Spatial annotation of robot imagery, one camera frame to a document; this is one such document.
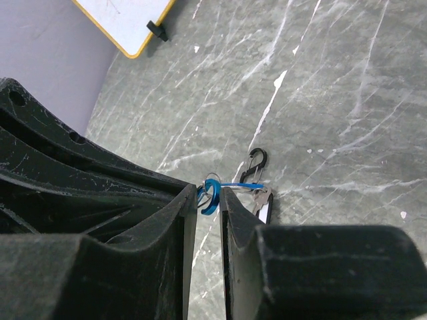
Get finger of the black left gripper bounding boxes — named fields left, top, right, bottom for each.
left=1, top=78, right=187, bottom=193
left=1, top=129, right=180, bottom=235

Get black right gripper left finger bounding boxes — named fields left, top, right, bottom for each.
left=1, top=185, right=197, bottom=319

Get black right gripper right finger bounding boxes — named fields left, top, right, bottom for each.
left=220, top=188, right=426, bottom=319

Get black key tag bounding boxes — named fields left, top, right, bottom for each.
left=257, top=192, right=274, bottom=224

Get black carabiner keyring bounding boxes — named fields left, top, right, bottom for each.
left=239, top=147, right=268, bottom=183

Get silver key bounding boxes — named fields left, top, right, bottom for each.
left=253, top=187, right=271, bottom=217

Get white board with wooden frame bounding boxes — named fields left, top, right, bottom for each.
left=73, top=0, right=175, bottom=59

